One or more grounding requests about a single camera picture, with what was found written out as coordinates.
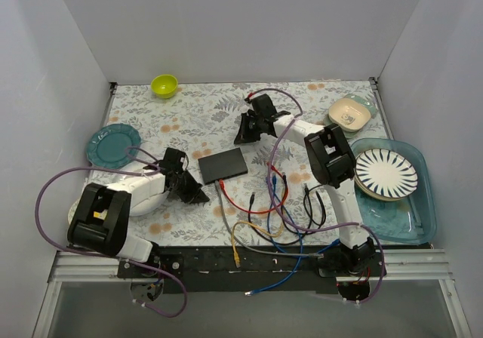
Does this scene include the pale green square plate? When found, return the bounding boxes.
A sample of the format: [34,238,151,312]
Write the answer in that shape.
[322,94,377,139]

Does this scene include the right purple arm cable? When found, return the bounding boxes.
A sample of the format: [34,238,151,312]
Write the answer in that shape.
[247,88,387,304]

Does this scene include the black ethernet cable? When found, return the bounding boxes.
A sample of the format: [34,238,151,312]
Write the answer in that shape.
[248,183,328,247]

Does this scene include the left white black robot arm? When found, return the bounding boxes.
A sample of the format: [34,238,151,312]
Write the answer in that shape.
[67,147,209,278]

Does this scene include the yellow teal patterned bowl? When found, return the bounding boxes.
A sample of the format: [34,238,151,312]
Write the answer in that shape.
[67,198,80,224]

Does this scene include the lime green bowl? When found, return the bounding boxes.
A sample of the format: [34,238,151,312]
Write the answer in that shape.
[151,75,178,99]

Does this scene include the red ethernet cable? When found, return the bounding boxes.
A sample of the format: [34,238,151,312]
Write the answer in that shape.
[266,160,290,203]
[218,179,290,214]

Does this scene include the yellow ethernet cable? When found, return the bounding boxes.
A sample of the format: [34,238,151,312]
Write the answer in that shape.
[229,220,284,269]

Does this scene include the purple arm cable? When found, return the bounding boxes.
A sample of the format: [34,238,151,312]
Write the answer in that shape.
[35,145,189,318]
[247,88,387,304]

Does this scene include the white round plate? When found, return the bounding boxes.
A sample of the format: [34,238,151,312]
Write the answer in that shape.
[107,173,169,217]

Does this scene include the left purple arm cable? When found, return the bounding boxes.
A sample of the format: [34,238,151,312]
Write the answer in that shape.
[35,145,189,318]

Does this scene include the black network switch box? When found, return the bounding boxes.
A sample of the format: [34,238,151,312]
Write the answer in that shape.
[198,148,248,185]

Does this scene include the white blue striped plate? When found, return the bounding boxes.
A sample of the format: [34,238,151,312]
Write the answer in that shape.
[355,149,418,201]

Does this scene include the aluminium frame rail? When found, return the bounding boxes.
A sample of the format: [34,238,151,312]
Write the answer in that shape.
[48,249,453,282]

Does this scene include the floral table mat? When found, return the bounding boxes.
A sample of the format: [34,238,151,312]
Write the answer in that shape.
[107,81,374,246]

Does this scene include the cream square bowl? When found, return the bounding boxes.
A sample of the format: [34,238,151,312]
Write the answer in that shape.
[328,98,371,132]

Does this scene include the teal scalloped plate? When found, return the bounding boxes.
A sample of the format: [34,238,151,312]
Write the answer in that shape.
[86,123,142,169]

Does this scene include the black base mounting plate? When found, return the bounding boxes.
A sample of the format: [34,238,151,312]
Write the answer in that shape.
[117,246,386,294]

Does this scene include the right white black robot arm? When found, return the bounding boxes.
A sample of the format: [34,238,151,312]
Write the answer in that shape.
[235,88,376,276]

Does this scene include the teal plastic tub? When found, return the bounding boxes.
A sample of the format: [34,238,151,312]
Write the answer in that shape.
[351,138,437,244]

